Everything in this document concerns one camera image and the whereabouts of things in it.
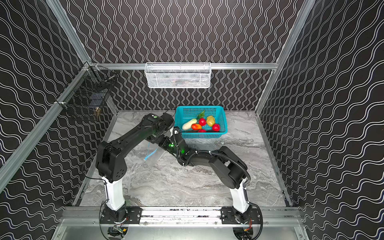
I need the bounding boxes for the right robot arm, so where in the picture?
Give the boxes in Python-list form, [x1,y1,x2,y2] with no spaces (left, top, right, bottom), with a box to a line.
[156,130,252,224]

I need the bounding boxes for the green leafy vegetable toy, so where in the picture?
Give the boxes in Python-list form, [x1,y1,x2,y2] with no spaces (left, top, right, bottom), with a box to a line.
[197,111,205,120]

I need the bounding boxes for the aluminium front rail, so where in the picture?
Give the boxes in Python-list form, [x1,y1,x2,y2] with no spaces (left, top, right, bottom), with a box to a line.
[52,206,309,240]

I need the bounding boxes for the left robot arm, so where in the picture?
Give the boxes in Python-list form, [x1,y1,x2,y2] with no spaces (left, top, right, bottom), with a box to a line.
[96,113,174,224]

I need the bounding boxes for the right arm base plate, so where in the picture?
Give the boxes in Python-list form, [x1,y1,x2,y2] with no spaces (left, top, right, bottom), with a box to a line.
[220,206,262,225]

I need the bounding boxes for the dark red apple toy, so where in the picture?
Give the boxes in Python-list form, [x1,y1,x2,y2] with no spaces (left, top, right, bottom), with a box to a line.
[199,118,207,126]

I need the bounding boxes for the clear wall basket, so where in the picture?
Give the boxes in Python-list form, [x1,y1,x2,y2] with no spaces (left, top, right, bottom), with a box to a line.
[145,62,212,89]

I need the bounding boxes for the clear zip top bag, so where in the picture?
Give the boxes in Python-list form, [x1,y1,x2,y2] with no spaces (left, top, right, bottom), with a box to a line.
[144,143,166,167]

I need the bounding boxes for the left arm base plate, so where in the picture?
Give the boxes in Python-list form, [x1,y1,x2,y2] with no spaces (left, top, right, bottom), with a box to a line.
[100,206,143,224]

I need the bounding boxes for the red orange tomato toy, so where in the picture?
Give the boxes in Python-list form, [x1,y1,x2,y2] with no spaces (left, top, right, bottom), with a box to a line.
[191,124,202,131]

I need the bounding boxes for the yellow potato toy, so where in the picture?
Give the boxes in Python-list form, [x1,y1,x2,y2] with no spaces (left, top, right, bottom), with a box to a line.
[206,116,216,127]

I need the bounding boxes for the teal plastic basket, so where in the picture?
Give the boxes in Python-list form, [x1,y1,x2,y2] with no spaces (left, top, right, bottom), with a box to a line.
[175,106,228,139]

